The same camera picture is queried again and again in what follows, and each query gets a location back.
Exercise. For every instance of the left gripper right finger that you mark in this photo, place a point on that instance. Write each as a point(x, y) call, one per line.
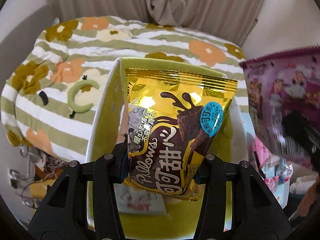
point(237, 204)

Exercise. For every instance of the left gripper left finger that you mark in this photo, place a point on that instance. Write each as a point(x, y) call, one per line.
point(81, 204)

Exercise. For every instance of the purple bread snack bag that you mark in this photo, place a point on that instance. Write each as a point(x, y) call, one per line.
point(278, 84)

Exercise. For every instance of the gold chocolate pillows bag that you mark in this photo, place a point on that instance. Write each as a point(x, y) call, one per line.
point(173, 117)

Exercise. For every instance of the person right hand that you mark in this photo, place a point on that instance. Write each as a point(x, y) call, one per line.
point(310, 197)

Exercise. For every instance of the pink snack packet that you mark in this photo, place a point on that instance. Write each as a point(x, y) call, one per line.
point(261, 152)

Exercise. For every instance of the blue daisy tablecloth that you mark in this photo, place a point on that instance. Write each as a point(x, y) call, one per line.
point(276, 173)

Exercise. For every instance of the grey white snack bag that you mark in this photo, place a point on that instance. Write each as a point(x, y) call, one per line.
point(135, 201)

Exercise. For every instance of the green cardboard box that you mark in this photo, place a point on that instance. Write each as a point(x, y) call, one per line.
point(110, 128)

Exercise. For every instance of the beige curtain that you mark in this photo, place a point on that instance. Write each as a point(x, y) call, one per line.
point(232, 20)

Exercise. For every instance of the grey upholstered headboard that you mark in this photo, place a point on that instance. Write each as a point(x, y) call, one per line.
point(20, 41)

